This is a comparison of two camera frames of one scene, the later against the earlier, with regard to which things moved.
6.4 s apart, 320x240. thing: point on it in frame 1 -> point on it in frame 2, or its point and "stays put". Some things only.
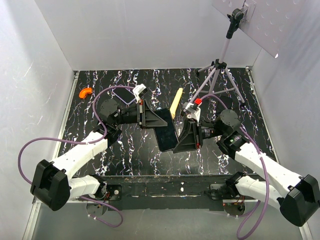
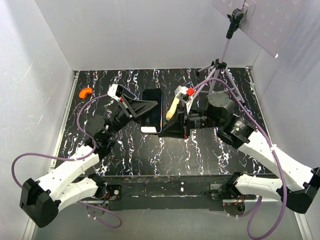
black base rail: x=186 y=192 stays put
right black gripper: x=191 y=139 -> x=174 y=127
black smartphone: x=166 y=137 -> x=151 y=123
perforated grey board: x=269 y=23 stays put
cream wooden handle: x=175 y=103 stays put
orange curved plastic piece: x=85 y=91 stays put
